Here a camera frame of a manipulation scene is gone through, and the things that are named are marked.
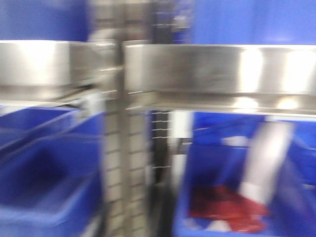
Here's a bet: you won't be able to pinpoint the blue tray with red bags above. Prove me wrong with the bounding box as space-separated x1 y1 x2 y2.
172 112 316 237

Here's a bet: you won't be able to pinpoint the blue bin on upper shelf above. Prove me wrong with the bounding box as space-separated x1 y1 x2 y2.
173 0 316 44

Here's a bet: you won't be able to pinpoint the blue bin at left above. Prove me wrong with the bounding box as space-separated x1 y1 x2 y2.
0 107 104 237

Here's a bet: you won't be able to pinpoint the perforated steel shelf upright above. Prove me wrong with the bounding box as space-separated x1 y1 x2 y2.
89 0 153 237

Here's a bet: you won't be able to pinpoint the red mesh bags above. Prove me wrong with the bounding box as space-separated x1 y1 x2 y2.
189 185 269 234

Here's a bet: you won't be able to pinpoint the stainless steel shelf beam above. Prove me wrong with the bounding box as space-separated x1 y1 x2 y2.
0 40 316 117

